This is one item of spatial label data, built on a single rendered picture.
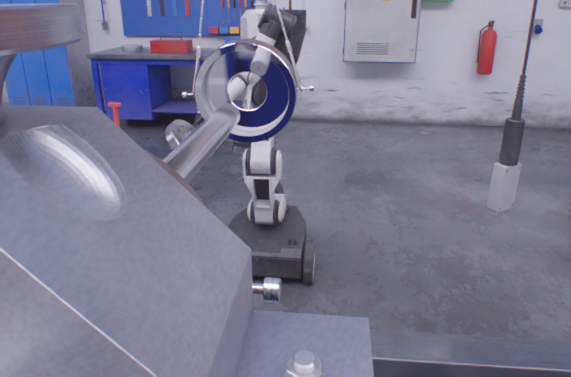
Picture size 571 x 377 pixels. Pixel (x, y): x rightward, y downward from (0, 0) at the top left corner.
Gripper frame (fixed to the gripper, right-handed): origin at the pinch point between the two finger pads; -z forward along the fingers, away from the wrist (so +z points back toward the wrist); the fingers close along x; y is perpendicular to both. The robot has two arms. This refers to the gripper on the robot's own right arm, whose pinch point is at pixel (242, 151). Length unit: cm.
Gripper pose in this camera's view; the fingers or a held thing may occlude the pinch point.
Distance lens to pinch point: 268.9
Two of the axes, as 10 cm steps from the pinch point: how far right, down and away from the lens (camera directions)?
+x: -9.4, -1.1, -3.1
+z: 2.0, -9.5, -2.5
